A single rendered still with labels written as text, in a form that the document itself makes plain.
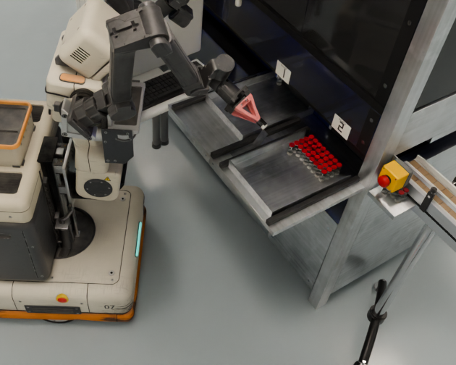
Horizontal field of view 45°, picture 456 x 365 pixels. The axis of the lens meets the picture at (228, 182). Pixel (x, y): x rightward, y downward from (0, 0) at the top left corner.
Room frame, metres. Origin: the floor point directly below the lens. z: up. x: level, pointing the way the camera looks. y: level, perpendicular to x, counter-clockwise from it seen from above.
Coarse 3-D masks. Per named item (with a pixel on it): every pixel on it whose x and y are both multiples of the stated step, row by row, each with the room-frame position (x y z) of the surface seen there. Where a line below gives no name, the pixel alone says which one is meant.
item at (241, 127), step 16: (256, 80) 1.80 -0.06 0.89; (272, 80) 1.83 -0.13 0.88; (208, 96) 1.64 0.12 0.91; (256, 96) 1.72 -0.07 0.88; (272, 96) 1.73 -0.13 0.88; (288, 96) 1.74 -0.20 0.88; (224, 112) 1.60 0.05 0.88; (272, 112) 1.63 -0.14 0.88; (288, 112) 1.65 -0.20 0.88; (304, 112) 1.63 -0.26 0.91; (240, 128) 1.52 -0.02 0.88; (256, 128) 1.53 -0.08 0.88
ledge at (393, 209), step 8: (368, 192) 1.29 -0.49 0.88; (376, 192) 1.29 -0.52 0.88; (376, 200) 1.26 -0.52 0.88; (384, 200) 1.26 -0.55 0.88; (392, 200) 1.26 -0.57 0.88; (408, 200) 1.27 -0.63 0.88; (384, 208) 1.23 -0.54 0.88; (392, 208) 1.23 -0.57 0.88; (400, 208) 1.23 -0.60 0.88; (408, 208) 1.24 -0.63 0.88; (392, 216) 1.20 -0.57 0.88
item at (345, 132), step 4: (336, 116) 1.47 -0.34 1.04; (336, 120) 1.47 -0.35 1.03; (340, 120) 1.45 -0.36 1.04; (332, 124) 1.48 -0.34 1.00; (336, 124) 1.46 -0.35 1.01; (340, 124) 1.45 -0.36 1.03; (344, 124) 1.44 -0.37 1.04; (336, 128) 1.46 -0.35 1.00; (340, 128) 1.45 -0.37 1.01; (344, 128) 1.43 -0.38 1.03; (348, 128) 1.42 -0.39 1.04; (340, 132) 1.44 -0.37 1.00; (344, 132) 1.43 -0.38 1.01; (348, 132) 1.42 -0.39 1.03; (344, 136) 1.43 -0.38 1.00
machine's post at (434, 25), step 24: (432, 0) 1.33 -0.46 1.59; (432, 24) 1.31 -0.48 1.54; (432, 48) 1.31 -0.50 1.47; (408, 72) 1.32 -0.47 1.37; (408, 96) 1.30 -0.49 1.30; (384, 120) 1.33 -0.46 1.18; (408, 120) 1.33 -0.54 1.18; (384, 144) 1.30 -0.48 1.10; (360, 168) 1.34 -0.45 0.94; (360, 192) 1.31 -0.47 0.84; (360, 216) 1.31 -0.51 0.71; (336, 240) 1.33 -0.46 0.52; (336, 264) 1.30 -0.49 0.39
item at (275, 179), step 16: (272, 144) 1.43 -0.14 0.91; (288, 144) 1.47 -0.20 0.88; (240, 160) 1.34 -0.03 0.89; (256, 160) 1.37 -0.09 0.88; (272, 160) 1.38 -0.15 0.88; (288, 160) 1.39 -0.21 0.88; (240, 176) 1.26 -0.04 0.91; (256, 176) 1.29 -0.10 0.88; (272, 176) 1.30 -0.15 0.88; (288, 176) 1.31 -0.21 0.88; (304, 176) 1.32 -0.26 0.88; (336, 176) 1.34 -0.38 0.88; (256, 192) 1.19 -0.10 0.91; (272, 192) 1.23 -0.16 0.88; (288, 192) 1.24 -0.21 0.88; (304, 192) 1.25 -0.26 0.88; (320, 192) 1.24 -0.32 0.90; (272, 208) 1.16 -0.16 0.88; (288, 208) 1.16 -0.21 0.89
